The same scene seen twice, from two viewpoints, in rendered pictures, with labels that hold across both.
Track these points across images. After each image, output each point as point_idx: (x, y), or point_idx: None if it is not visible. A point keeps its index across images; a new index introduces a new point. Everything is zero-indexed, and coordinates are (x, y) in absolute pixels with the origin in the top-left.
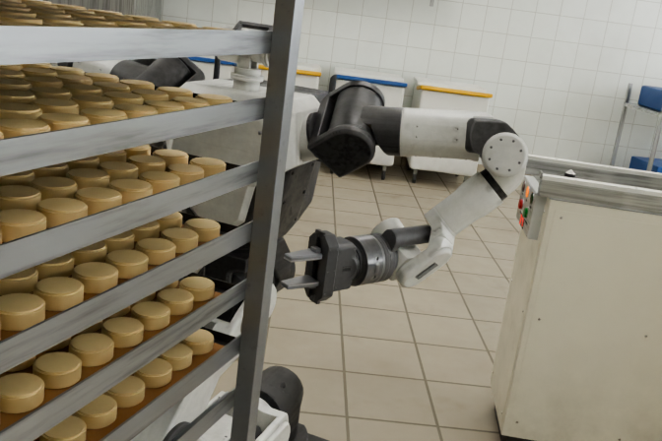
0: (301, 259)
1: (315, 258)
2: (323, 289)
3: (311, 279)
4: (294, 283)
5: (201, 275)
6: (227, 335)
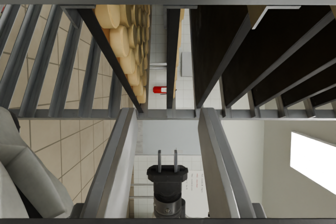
0: (214, 130)
1: (230, 180)
2: (48, 221)
3: (116, 216)
4: (131, 123)
5: (178, 36)
6: (95, 16)
